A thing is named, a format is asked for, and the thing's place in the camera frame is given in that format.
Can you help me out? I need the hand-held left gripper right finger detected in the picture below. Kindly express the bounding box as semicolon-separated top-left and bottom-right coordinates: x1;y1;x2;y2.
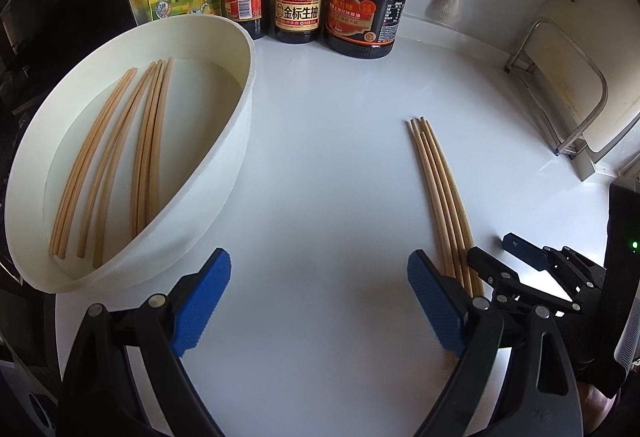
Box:
406;249;586;437

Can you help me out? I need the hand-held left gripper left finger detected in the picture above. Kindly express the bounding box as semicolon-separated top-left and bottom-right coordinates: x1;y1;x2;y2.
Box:
60;248;232;437

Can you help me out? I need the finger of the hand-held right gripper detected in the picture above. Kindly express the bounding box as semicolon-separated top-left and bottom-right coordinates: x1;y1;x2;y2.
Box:
467;246;581;318
502;232;608;310

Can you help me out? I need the white plastic basin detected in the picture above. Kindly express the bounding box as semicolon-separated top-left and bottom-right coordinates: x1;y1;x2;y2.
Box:
4;14;258;294

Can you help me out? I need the bundle of wooden chopsticks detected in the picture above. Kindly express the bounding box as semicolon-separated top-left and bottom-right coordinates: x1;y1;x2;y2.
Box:
75;58;173;270

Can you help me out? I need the metal rack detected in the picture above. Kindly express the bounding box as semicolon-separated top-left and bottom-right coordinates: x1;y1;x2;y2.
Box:
505;19;608;180

